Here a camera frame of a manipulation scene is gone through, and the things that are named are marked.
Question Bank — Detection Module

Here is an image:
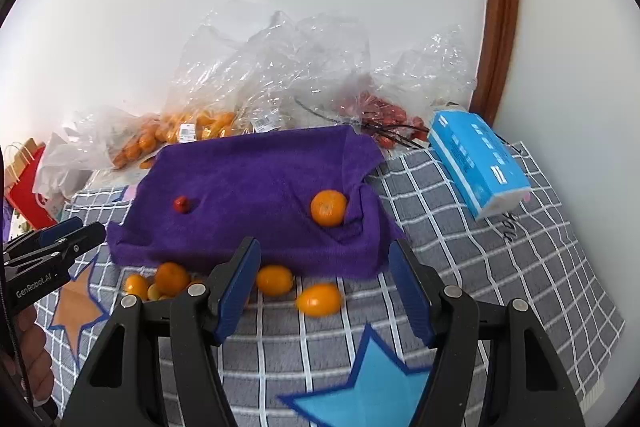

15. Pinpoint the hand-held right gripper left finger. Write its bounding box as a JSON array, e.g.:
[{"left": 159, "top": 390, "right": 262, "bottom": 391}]
[{"left": 60, "top": 236, "right": 262, "bottom": 427}]

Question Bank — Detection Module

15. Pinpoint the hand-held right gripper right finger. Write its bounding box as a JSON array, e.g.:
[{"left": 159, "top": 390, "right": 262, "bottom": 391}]
[{"left": 388, "top": 239, "right": 586, "bottom": 427}]

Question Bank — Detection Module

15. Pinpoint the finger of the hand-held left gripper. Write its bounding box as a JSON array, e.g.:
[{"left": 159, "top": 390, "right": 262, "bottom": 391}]
[
  {"left": 2, "top": 216, "right": 84, "bottom": 258},
  {"left": 4, "top": 222, "right": 107, "bottom": 280}
]

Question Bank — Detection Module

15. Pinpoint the small orange kumquat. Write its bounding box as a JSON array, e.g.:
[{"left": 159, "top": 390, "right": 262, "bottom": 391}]
[
  {"left": 255, "top": 264, "right": 294, "bottom": 298},
  {"left": 123, "top": 274, "right": 151, "bottom": 301},
  {"left": 296, "top": 283, "right": 344, "bottom": 318}
]

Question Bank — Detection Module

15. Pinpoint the dark orange tangerine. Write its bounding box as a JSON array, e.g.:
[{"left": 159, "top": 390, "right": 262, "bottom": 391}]
[{"left": 154, "top": 262, "right": 192, "bottom": 298}]

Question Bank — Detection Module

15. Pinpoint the purple towel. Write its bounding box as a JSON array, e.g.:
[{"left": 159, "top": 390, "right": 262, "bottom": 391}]
[{"left": 106, "top": 125, "right": 407, "bottom": 280}]

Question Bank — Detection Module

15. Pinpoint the person's left hand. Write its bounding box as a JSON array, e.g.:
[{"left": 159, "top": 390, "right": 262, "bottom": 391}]
[{"left": 12, "top": 304, "right": 55, "bottom": 408}]

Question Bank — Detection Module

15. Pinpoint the red paper bag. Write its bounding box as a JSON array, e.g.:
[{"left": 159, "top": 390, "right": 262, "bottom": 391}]
[{"left": 5, "top": 146, "right": 58, "bottom": 230}]

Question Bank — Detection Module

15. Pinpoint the white plastic bag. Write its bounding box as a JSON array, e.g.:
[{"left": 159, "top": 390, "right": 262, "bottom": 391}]
[{"left": 32, "top": 132, "right": 101, "bottom": 200}]

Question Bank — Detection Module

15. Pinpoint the brown kraft paper bag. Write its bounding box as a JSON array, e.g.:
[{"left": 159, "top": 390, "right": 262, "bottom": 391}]
[{"left": 4, "top": 139, "right": 41, "bottom": 188}]

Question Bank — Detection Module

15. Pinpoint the grey checkered star mat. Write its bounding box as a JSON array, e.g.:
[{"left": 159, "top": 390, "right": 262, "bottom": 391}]
[{"left": 30, "top": 142, "right": 626, "bottom": 427}]

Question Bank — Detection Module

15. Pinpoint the clear plastic bag of tangerines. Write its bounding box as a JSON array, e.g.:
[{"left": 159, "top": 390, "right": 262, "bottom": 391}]
[{"left": 62, "top": 106, "right": 166, "bottom": 172}]

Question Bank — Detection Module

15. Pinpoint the pile of bagged tangerines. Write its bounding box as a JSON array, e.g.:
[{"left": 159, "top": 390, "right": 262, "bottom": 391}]
[{"left": 111, "top": 116, "right": 163, "bottom": 170}]

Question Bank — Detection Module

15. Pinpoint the blue tissue pack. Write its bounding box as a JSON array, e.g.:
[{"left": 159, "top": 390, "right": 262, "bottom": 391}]
[{"left": 427, "top": 109, "right": 532, "bottom": 222}]

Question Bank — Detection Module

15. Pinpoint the pile of bagged kumquats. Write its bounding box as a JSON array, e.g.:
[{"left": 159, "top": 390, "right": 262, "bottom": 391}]
[{"left": 160, "top": 109, "right": 238, "bottom": 144}]

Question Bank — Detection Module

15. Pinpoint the pile of red cherry tomatoes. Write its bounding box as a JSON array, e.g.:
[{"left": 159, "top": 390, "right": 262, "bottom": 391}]
[{"left": 340, "top": 91, "right": 431, "bottom": 150}]

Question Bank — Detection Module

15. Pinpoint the clear plastic bag of tomatoes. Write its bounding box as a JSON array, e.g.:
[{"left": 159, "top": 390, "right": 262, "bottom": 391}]
[{"left": 335, "top": 24, "right": 478, "bottom": 150}]

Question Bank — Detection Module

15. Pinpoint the clear plastic bag of kumquats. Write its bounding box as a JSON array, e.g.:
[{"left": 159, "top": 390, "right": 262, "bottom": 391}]
[{"left": 162, "top": 9, "right": 301, "bottom": 145}]

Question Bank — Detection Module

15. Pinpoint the large crumpled clear plastic bag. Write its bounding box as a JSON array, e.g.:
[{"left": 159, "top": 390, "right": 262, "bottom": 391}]
[{"left": 240, "top": 9, "right": 373, "bottom": 132}]

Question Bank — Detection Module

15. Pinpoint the thin black cord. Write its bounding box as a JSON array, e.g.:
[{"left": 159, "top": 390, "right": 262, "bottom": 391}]
[{"left": 295, "top": 99, "right": 431, "bottom": 148}]

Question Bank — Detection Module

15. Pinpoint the brown wooden door frame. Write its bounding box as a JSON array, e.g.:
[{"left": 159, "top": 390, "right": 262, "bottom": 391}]
[{"left": 470, "top": 0, "right": 521, "bottom": 128}]

